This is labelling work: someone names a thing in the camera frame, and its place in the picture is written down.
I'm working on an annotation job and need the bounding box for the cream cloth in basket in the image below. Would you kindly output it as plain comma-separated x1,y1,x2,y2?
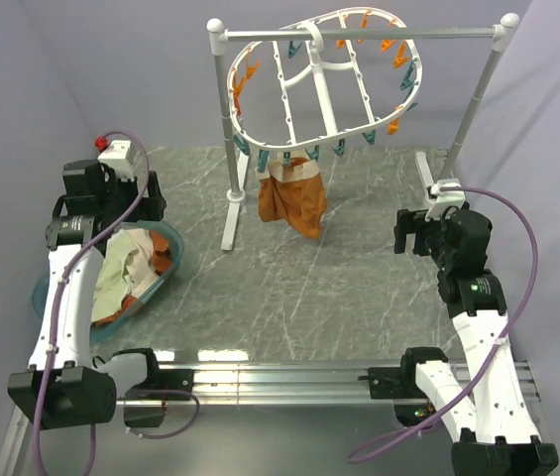
125,228,159,298

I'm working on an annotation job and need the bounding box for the pale yellow underwear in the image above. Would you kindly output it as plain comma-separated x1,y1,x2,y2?
91,229,155,323

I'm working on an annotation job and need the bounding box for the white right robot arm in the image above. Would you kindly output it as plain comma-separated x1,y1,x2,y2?
393,205,559,475

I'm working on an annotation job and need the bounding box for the orange hanging underwear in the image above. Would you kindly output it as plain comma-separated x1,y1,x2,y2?
256,157,328,240

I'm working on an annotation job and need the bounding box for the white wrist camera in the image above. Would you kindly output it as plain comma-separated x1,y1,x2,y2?
424,179,466,221
94,136,136,181

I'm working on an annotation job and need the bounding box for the orange cloth in basket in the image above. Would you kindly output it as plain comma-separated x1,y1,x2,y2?
95,230,174,326

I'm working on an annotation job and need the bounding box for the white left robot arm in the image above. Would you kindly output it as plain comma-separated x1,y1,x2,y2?
7,160,167,430

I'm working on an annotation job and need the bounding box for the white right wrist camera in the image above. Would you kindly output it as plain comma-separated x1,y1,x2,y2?
424,179,466,221

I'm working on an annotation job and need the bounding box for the white drying rack stand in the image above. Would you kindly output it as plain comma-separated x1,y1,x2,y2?
206,13,520,251

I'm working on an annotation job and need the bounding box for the aluminium mounting rail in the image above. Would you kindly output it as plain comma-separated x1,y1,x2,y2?
0,358,543,476

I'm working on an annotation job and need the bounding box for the white oval clip hanger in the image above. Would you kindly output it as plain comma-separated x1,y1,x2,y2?
212,7,423,161

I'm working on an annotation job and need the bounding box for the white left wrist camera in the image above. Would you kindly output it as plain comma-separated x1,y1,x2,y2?
94,136,136,181

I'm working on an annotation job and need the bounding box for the teal plastic basket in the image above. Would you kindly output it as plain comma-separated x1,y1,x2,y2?
38,221,184,348

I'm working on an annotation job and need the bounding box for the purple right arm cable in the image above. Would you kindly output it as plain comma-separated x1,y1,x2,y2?
346,186,539,465

